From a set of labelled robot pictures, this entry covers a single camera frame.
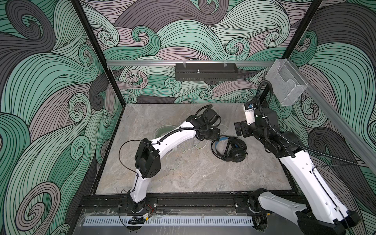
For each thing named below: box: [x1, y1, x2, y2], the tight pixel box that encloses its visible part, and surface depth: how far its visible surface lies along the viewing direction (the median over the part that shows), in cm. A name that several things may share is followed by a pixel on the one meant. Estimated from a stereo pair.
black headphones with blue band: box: [211, 135, 248, 163], surface depth 90 cm
